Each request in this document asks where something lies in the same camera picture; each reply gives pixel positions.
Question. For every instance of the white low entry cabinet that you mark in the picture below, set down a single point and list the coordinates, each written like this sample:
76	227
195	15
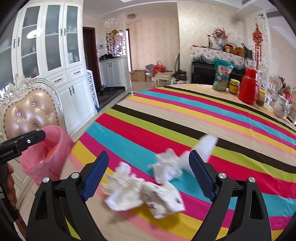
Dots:
114	73

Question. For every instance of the white tissue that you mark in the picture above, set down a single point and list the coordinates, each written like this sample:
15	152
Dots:
168	167
123	189

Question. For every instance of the red thermos jug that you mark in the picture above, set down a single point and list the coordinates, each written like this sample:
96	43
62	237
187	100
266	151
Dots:
249	89

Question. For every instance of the cardboard box on floor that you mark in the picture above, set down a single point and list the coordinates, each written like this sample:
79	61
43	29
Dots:
138	76

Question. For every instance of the person's left hand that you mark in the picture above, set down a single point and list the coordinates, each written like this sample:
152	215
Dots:
11	192

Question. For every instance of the white blue patterned panel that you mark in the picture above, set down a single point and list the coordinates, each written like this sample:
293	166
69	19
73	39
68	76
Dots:
92	89

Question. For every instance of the red chinese knot decoration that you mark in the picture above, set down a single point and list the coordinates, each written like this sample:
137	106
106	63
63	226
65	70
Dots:
257	39

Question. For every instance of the cream chair by wall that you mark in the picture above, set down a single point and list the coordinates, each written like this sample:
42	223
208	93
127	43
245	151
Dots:
167	75

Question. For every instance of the ornate beige leather chair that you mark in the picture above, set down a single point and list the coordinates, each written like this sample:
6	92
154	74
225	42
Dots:
30	104

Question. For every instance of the yellow lid jar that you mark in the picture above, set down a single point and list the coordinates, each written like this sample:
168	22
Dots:
233	86

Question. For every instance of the black piano with lace cover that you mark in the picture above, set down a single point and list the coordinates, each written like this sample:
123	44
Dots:
207	63

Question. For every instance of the white ceramic teapot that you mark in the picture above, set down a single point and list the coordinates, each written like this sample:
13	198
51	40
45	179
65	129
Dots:
282	107

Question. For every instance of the teal snack bag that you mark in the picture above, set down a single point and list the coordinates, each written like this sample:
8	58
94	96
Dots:
222	75

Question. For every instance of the red gift bag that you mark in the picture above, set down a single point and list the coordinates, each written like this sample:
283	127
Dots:
159	67

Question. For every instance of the colourful striped tablecloth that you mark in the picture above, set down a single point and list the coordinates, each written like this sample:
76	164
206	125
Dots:
253	164

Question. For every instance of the pink flower bouquet vase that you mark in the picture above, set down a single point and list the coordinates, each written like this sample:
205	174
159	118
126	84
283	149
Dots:
220	35

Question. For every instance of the orange foam fruit net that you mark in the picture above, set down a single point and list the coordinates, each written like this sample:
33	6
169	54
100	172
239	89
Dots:
51	152

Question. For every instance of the printed white paper wrapper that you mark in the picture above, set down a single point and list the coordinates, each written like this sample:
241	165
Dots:
163	200

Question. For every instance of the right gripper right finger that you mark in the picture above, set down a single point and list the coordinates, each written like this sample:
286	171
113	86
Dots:
204	179

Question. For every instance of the pink lined trash bin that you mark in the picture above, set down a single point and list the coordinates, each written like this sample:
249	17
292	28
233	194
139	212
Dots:
33	160

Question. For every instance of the white glass door cabinet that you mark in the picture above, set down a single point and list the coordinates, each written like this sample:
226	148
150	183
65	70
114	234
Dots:
45	39

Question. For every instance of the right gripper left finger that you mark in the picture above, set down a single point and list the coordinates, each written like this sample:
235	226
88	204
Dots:
92	174

